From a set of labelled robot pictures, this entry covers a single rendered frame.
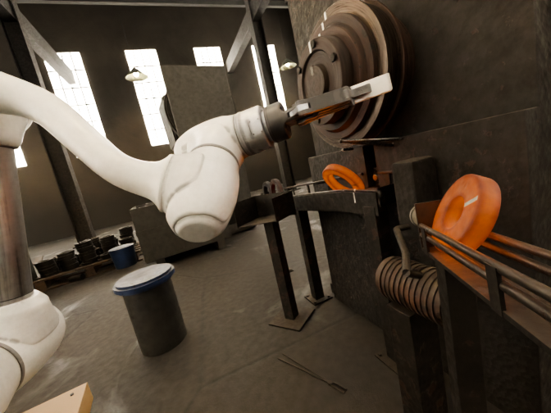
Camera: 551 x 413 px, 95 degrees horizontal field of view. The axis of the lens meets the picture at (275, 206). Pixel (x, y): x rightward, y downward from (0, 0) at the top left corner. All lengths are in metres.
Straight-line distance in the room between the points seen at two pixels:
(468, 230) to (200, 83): 3.42
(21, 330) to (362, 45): 1.16
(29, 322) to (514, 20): 1.33
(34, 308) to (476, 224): 0.97
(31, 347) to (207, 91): 3.20
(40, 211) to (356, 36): 11.26
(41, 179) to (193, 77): 8.68
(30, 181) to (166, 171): 11.26
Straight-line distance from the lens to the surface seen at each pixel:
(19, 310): 0.89
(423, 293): 0.73
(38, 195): 11.60
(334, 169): 1.02
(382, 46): 0.89
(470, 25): 0.93
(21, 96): 0.65
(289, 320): 1.56
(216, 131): 0.52
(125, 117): 11.21
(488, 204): 0.53
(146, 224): 3.15
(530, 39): 0.86
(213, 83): 3.71
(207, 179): 0.41
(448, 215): 0.62
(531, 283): 0.35
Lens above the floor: 0.87
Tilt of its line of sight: 9 degrees down
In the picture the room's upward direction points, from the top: 12 degrees counter-clockwise
